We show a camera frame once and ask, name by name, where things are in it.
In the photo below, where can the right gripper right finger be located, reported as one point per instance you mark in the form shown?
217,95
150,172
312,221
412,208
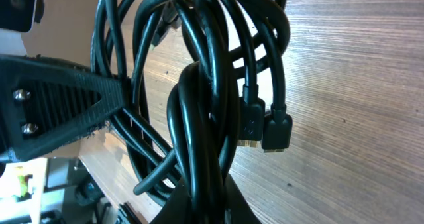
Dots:
237,210

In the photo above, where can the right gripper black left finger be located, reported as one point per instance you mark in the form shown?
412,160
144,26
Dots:
178,208

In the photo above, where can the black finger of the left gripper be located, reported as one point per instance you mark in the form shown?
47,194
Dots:
47,103

